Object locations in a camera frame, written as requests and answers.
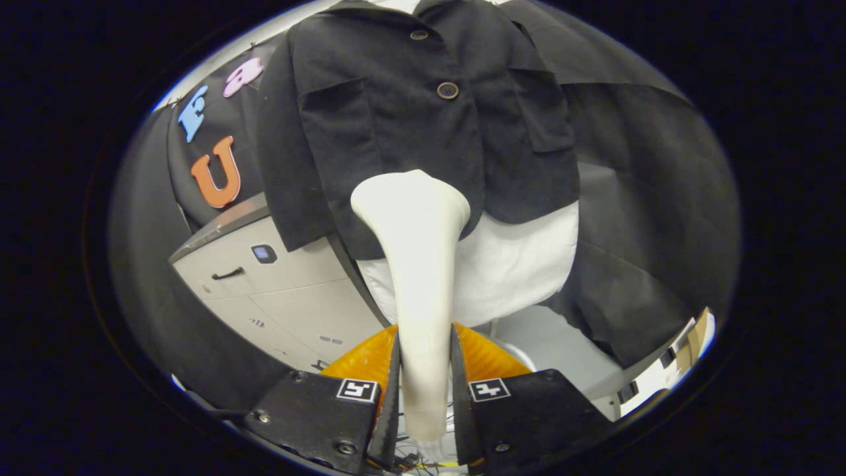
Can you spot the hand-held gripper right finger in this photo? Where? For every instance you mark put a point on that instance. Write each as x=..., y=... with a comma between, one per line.
x=462, y=416

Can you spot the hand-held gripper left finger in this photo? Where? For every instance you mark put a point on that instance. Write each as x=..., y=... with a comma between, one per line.
x=391, y=410

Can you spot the white garment steamer head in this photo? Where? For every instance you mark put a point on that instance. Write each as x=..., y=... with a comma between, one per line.
x=416, y=264

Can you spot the black jacket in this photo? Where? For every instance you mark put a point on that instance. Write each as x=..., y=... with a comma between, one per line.
x=396, y=132

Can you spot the grey drawer cabinet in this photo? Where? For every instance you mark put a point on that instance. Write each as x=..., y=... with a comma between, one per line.
x=291, y=297

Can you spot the white mannequin torso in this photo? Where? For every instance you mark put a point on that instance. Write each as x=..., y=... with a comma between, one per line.
x=515, y=264

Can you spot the white foam board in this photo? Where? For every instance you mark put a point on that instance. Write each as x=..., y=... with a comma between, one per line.
x=661, y=380

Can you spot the brown cardboard box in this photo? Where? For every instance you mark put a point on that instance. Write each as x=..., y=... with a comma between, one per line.
x=697, y=337

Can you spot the black backdrop cloth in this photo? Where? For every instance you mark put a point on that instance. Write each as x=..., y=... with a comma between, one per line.
x=648, y=198

